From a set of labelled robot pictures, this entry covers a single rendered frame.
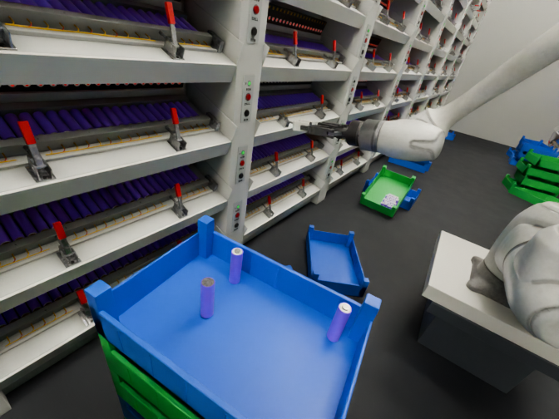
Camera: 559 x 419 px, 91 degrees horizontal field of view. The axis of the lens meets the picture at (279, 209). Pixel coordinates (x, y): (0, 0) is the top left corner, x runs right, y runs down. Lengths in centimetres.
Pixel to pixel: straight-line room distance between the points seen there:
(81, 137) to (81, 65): 15
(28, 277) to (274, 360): 50
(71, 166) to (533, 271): 88
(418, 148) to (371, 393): 65
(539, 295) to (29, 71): 90
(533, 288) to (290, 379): 50
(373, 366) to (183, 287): 65
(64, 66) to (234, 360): 49
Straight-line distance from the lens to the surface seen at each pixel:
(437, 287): 89
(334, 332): 42
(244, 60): 78
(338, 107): 138
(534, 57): 83
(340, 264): 118
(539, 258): 72
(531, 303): 71
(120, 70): 60
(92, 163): 64
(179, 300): 45
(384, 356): 98
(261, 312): 43
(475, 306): 91
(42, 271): 71
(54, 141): 65
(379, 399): 91
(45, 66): 56
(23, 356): 85
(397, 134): 80
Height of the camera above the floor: 75
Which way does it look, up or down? 32 degrees down
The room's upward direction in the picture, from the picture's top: 11 degrees clockwise
